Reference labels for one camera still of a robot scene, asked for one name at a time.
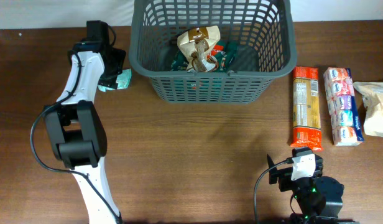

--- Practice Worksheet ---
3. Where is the orange spaghetti packet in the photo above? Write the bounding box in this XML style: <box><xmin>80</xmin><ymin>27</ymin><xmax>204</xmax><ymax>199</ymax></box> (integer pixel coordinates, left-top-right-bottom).
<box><xmin>291</xmin><ymin>67</ymin><xmax>323</xmax><ymax>151</ymax></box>

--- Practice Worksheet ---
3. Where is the beige Pantree snack bag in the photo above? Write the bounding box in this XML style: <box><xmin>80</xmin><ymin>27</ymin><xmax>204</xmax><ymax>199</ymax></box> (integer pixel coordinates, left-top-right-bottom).
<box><xmin>177</xmin><ymin>26</ymin><xmax>221</xmax><ymax>72</ymax></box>

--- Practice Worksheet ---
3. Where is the light teal small packet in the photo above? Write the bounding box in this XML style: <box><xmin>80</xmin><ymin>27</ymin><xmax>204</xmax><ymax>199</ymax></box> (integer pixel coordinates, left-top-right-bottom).
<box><xmin>98</xmin><ymin>69</ymin><xmax>132</xmax><ymax>92</ymax></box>

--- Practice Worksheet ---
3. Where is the grey plastic basket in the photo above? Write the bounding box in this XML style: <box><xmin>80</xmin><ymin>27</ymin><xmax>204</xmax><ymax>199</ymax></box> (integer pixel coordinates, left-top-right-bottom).
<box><xmin>129</xmin><ymin>0</ymin><xmax>297</xmax><ymax>104</ymax></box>

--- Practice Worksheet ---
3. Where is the beige paper pouch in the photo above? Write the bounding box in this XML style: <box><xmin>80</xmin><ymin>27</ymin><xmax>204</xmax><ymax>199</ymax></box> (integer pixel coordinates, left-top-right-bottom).
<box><xmin>353</xmin><ymin>82</ymin><xmax>383</xmax><ymax>138</ymax></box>

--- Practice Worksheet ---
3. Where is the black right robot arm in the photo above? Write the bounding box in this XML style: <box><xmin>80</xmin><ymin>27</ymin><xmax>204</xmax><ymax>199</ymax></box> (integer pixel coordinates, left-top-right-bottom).
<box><xmin>267</xmin><ymin>147</ymin><xmax>358</xmax><ymax>224</ymax></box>

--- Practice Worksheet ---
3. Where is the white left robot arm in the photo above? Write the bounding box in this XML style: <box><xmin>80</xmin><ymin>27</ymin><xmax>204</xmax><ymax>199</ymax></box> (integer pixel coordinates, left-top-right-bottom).
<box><xmin>40</xmin><ymin>21</ymin><xmax>126</xmax><ymax>223</ymax></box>

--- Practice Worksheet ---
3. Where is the green Nescafe coffee bag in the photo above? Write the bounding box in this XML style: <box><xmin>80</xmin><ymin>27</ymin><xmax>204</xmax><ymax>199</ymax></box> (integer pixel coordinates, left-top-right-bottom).
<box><xmin>170</xmin><ymin>39</ymin><xmax>238</xmax><ymax>94</ymax></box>

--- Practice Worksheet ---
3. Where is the Kleenex tissue multipack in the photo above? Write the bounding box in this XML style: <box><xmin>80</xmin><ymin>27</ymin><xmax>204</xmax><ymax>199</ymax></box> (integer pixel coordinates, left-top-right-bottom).
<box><xmin>323</xmin><ymin>67</ymin><xmax>364</xmax><ymax>146</ymax></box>

